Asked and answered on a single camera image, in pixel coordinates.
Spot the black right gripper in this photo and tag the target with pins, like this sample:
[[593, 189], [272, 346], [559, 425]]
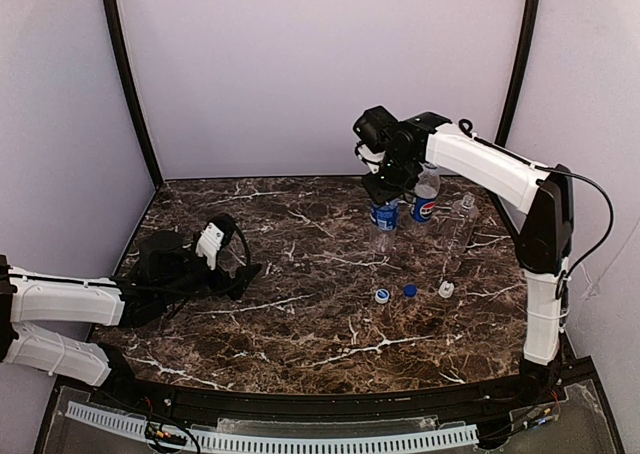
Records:
[[382, 189]]

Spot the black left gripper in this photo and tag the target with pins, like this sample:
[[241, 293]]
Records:
[[220, 278]]

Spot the tall bottle blue cap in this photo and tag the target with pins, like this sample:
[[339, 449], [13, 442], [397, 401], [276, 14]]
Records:
[[425, 191]]

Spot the short bottle blue label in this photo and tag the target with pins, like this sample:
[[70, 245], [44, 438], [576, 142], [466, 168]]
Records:
[[384, 223]]

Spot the clear bottle white cap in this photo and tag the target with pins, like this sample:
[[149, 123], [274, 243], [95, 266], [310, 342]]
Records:
[[457, 230]]

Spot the white blue bottle cap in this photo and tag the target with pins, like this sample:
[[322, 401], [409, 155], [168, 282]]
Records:
[[382, 296]]

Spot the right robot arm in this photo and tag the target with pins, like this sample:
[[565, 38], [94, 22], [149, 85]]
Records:
[[395, 153]]

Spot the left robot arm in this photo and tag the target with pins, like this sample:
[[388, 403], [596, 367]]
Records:
[[167, 275]]

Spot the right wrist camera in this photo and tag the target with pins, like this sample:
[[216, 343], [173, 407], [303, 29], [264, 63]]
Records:
[[366, 156]]

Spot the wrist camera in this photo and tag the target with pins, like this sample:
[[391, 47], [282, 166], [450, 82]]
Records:
[[366, 156], [213, 238]]

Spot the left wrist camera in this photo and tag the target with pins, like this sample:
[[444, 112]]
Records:
[[213, 238]]

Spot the right black frame post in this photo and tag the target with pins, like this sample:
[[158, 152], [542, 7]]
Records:
[[523, 48]]

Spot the black frame post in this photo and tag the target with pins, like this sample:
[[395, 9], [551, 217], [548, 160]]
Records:
[[523, 48], [128, 84]]

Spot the black front table rail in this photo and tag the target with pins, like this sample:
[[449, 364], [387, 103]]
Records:
[[481, 401]]

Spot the white slotted cable duct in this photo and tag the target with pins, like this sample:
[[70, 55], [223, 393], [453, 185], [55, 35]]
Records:
[[411, 435]]

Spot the left black frame post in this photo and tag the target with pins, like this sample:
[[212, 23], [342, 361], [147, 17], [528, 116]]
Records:
[[128, 84]]

